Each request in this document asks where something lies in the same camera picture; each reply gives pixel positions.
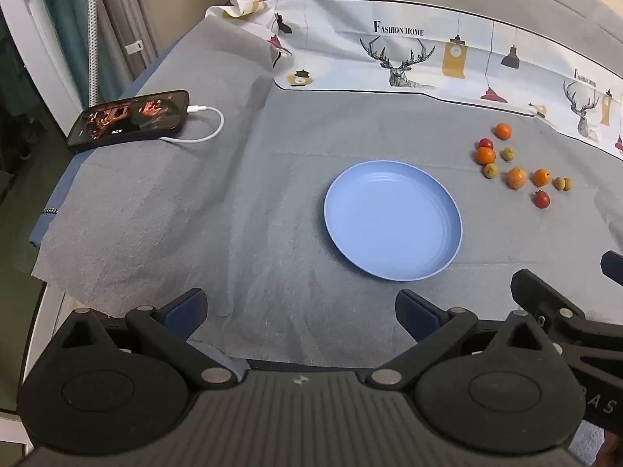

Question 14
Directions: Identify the white charging cable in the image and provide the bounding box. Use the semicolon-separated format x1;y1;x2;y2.
163;104;225;146

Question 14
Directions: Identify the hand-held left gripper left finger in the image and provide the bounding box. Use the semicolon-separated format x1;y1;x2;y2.
48;288;242;393

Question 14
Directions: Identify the white patterned pole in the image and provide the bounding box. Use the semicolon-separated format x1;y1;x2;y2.
82;0;101;108

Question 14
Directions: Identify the black smartphone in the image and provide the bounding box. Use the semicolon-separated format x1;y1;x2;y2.
67;90;190;153

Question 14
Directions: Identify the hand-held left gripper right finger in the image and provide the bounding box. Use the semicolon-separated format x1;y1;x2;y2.
359;289;556;392

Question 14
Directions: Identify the grey bed sheet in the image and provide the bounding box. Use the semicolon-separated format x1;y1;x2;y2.
32;22;623;367

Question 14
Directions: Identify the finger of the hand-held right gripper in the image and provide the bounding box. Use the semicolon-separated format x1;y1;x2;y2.
510;269;587;346
600;250;623;285

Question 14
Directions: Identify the teal curtain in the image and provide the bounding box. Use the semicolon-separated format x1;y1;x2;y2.
32;0;105;105

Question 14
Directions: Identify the white deer printed cloth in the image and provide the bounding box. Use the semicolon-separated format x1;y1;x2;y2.
204;0;623;161

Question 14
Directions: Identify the white bed frame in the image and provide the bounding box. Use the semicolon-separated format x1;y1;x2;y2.
0;279;74;467

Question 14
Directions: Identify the grey curtain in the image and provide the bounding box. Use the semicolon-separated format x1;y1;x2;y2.
95;0;160;86

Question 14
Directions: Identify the blue plate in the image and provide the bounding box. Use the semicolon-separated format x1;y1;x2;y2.
324;160;463;282

